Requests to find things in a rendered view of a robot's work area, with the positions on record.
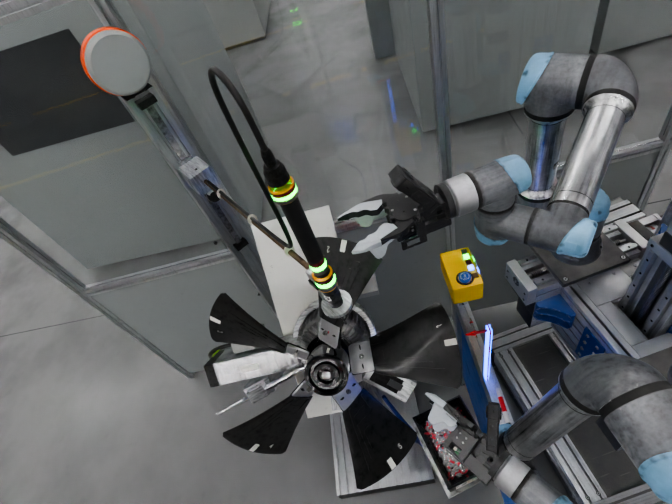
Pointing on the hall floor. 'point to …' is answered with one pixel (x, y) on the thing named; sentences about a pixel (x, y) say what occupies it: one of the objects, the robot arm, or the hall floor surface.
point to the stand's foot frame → (420, 475)
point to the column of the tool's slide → (250, 261)
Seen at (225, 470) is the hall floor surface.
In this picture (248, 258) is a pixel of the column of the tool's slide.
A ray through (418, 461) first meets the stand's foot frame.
